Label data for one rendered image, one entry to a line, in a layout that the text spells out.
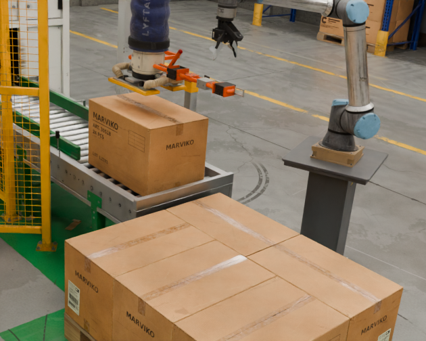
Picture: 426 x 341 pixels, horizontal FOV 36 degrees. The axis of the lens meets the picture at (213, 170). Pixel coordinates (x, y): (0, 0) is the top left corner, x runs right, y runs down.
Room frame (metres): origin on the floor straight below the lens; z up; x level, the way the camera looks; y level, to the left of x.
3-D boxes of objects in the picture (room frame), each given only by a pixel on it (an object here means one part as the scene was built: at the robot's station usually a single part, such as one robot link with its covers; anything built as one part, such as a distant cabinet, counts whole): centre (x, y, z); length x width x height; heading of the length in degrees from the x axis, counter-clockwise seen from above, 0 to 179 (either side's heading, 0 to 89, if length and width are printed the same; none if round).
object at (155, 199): (3.27, 0.14, 0.58); 0.70 x 0.03 x 0.06; 135
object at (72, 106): (4.55, 1.01, 0.60); 1.60 x 0.10 x 0.09; 45
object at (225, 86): (3.12, -0.02, 1.21); 0.08 x 0.07 x 0.05; 46
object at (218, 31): (3.15, 0.01, 1.49); 0.09 x 0.08 x 0.12; 44
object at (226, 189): (3.27, 0.13, 0.48); 0.70 x 0.03 x 0.15; 135
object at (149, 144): (3.53, 0.40, 0.75); 0.60 x 0.40 x 0.40; 43
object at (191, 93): (4.03, 0.18, 0.50); 0.07 x 0.07 x 1.00; 45
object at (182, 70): (3.36, 0.23, 1.21); 0.10 x 0.08 x 0.06; 136
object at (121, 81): (3.47, 0.47, 1.10); 0.34 x 0.10 x 0.05; 46
